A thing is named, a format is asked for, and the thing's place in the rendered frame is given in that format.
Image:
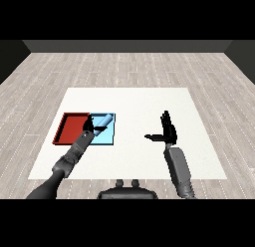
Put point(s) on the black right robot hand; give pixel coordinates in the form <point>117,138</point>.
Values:
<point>170,131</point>

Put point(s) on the red shallow open box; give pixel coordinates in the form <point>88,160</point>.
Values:
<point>71,128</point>

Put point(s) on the dark grey robot body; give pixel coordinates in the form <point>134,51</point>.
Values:
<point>127,193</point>

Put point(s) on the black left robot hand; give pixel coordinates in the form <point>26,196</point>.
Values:
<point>88,125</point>

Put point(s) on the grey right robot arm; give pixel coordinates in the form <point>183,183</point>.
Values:
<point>178,168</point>

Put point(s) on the small blue can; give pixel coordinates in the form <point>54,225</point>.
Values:
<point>107,119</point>

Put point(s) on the light blue shallow open box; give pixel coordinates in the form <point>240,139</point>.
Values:
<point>105,138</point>

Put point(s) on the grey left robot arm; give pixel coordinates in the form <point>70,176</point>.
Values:
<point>71,154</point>

